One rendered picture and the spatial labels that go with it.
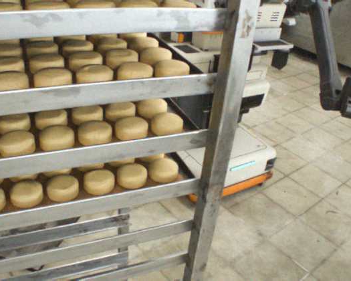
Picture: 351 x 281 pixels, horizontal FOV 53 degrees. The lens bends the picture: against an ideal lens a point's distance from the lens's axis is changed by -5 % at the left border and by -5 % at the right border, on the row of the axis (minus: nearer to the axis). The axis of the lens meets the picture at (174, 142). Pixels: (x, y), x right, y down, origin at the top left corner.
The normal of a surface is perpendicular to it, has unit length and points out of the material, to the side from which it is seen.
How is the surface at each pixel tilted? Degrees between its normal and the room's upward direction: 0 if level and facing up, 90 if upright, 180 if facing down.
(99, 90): 90
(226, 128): 90
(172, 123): 0
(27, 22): 90
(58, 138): 0
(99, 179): 0
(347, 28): 90
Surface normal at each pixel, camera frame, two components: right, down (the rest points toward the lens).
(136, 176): 0.10, -0.85
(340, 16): -0.77, 0.26
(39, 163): 0.40, 0.51
